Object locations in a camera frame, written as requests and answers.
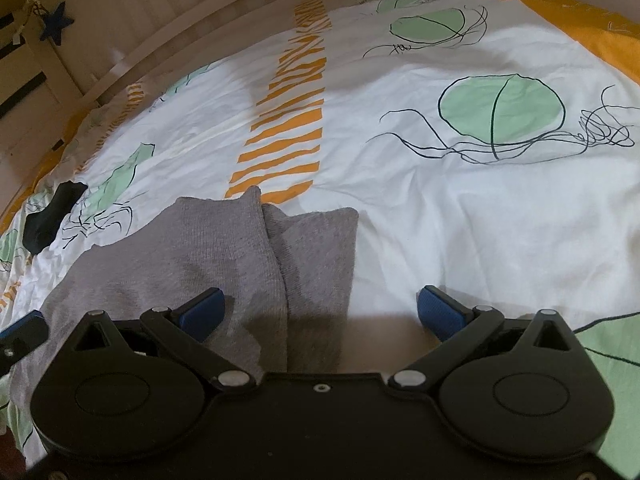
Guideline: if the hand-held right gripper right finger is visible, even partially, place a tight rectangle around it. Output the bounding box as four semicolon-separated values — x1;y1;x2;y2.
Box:
387;285;581;390

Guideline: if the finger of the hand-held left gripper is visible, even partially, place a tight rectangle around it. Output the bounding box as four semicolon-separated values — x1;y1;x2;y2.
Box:
0;310;50;374

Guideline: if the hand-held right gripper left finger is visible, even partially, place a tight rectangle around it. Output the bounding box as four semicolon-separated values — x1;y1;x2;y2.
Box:
72;287;252;390

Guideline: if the grey knit sweater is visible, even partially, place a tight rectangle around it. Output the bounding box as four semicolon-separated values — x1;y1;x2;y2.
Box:
10;186;360;411

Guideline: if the dark cloth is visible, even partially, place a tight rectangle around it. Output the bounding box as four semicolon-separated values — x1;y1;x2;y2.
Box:
24;180;89;256

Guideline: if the printed white duvet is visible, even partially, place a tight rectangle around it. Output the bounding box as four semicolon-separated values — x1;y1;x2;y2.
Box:
0;0;640;463

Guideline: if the white shelf unit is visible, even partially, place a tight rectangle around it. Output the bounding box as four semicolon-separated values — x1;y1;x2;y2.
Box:
0;5;86;161

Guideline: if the blue star decoration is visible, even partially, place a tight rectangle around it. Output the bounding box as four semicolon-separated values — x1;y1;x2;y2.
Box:
40;1;75;45

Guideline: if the white wooden bed frame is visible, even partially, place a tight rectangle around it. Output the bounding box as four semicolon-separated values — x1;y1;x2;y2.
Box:
0;0;416;121

